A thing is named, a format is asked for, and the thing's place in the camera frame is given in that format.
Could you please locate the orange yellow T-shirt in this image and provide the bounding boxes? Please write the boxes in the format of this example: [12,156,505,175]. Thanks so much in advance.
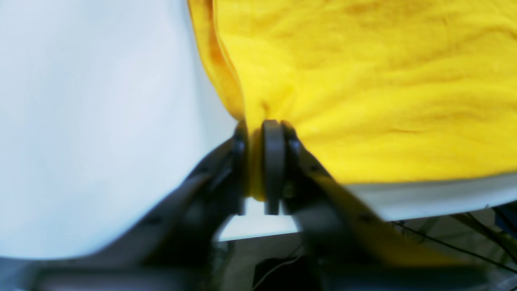
[188,0,517,201]

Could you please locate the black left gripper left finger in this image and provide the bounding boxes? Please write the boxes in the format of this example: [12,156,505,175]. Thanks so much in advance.
[24,120,286,291]

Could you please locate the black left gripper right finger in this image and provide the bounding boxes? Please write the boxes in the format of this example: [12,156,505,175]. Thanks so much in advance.
[281,121,489,291]

